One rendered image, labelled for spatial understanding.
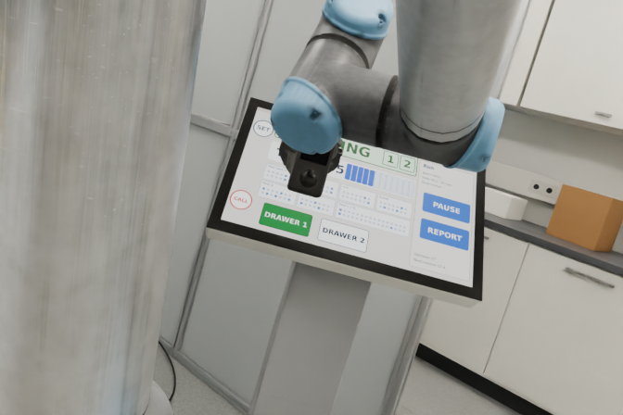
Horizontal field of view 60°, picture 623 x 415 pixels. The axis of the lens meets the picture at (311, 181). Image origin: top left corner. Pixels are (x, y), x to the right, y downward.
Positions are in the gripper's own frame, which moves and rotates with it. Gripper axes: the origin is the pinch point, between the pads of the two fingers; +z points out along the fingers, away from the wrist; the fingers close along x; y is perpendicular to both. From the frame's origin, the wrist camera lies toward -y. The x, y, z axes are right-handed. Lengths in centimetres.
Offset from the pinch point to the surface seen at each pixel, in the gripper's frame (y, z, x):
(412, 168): 19.5, 15.0, -22.4
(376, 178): 14.7, 15.0, -15.5
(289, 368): -19.0, 40.8, -9.3
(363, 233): 1.8, 15.0, -14.7
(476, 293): -3.9, 15.0, -37.0
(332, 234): -0.1, 14.9, -8.9
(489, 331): 59, 188, -125
